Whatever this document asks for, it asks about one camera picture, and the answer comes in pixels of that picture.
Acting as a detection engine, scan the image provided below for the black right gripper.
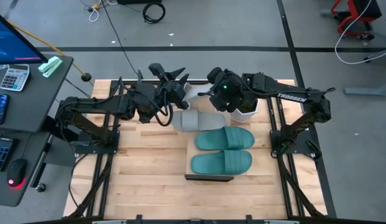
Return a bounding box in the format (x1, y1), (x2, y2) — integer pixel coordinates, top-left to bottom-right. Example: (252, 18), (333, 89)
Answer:
(198, 67), (245, 113)

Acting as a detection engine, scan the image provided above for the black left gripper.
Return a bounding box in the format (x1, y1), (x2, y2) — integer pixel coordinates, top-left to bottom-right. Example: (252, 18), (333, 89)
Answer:
(148, 63), (190, 110)

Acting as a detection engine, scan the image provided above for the grey rubber slide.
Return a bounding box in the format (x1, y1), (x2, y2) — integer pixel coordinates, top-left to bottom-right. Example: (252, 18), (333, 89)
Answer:
(172, 108), (227, 133)
(182, 82), (213, 104)

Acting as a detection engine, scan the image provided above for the teal rubber slide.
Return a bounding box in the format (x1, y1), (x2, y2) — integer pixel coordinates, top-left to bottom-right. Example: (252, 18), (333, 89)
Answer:
(190, 149), (254, 175)
(194, 126), (256, 151)

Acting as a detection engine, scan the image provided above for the white plant pot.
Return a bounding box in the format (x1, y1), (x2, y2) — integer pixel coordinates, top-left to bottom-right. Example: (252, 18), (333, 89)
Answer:
(229, 98), (260, 124)

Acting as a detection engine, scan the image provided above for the mint green stapler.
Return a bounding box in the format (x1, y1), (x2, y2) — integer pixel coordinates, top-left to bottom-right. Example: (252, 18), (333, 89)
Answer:
(37, 56), (63, 78)

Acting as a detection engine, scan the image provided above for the dark grey desk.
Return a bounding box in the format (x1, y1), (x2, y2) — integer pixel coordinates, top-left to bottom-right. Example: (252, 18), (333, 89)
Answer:
(0, 55), (74, 208)

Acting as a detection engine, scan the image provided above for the grey table leg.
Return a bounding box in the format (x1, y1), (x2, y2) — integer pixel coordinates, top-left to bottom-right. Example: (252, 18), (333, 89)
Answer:
(344, 49), (386, 96)

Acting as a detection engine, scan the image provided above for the white desk calculator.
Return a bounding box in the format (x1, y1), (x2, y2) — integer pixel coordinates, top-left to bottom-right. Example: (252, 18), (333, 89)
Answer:
(0, 64), (30, 92)

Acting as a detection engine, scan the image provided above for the red and black cart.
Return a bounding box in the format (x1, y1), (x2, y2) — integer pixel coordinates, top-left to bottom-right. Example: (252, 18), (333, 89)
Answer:
(331, 0), (383, 40)

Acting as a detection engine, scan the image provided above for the computer monitor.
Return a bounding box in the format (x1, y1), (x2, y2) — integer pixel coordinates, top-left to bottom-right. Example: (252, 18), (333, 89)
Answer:
(0, 9), (48, 65)

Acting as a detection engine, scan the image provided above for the black smartphone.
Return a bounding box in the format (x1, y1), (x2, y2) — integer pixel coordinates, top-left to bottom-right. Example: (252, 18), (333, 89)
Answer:
(0, 94), (10, 126)

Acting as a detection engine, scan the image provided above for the black computer mouse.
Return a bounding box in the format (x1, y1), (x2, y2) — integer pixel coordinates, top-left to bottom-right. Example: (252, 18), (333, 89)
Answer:
(6, 158), (28, 189)

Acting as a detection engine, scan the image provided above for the backlit black keyboard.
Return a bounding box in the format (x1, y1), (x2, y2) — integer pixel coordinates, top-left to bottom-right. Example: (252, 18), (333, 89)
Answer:
(0, 136), (19, 172)

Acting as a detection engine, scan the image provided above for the long black floor cable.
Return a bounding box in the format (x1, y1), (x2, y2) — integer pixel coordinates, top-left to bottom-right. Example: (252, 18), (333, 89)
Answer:
(101, 0), (140, 75)

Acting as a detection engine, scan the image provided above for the coiled black cable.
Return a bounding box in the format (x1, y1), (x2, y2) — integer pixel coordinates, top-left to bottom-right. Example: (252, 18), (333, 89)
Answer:
(142, 2), (166, 24)

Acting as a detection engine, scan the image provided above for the short white cable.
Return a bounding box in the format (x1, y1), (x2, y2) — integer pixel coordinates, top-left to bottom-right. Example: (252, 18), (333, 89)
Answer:
(88, 2), (101, 22)

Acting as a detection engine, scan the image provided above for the black aluminium table frame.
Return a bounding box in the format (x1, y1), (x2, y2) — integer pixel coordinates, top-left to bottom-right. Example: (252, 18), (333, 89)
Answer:
(68, 79), (329, 224)

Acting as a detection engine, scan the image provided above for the long white cable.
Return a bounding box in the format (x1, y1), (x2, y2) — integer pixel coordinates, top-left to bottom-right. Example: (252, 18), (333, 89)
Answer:
(334, 0), (386, 65)

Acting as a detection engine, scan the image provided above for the yellow cable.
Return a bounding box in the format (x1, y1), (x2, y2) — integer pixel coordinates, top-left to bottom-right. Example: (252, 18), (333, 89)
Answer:
(6, 20), (88, 75)

